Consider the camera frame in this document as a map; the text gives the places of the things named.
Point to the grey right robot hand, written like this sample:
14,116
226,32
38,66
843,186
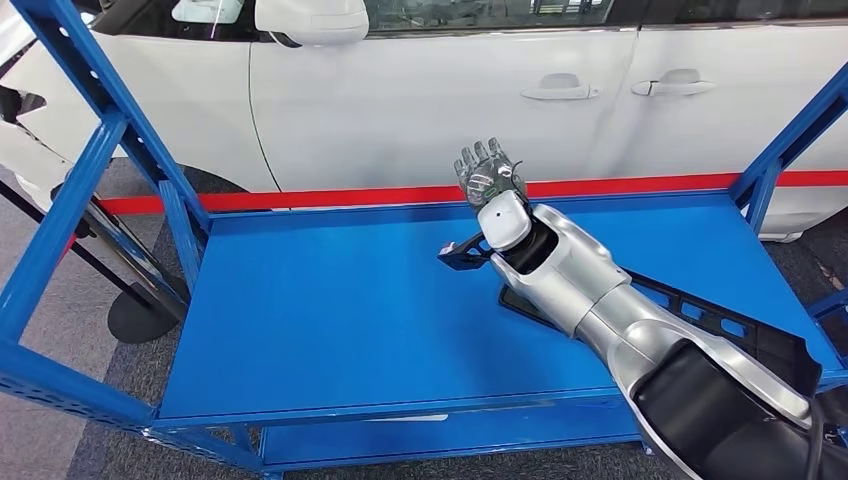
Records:
487,175

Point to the long black plastic part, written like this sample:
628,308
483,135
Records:
775,344

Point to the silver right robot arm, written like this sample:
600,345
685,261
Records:
596,291

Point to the blue metal shelf rack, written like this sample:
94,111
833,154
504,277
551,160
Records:
344,318
828,305

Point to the white car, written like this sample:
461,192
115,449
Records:
397,112

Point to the red barrier belt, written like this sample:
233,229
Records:
331,199

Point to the white plastic crate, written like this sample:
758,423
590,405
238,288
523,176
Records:
411,418

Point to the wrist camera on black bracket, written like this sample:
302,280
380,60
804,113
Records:
464,255

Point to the chrome stanchion post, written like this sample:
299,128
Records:
132,260

